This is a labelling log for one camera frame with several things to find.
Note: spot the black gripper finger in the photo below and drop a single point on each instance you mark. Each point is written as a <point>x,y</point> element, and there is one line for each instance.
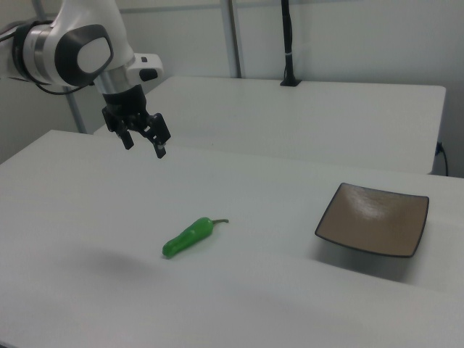
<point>127,139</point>
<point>159,132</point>

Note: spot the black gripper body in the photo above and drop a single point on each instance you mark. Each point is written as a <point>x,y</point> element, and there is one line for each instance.
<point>125,103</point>

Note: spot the green chili pepper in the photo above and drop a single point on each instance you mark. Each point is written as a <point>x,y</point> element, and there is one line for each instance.
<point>185,237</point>

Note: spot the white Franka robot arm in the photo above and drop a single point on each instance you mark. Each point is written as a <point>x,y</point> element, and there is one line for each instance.
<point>72,21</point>

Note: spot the square brown ceramic plate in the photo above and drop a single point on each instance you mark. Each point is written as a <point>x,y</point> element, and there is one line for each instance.
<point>373,221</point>

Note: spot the white side table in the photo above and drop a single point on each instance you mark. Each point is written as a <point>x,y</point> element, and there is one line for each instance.
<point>290,119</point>

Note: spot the black pole with white band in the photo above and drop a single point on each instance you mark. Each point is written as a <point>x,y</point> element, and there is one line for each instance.
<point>289,43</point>

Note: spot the metal frame post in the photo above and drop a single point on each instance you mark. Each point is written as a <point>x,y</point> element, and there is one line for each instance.
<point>78,116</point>
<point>235,36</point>

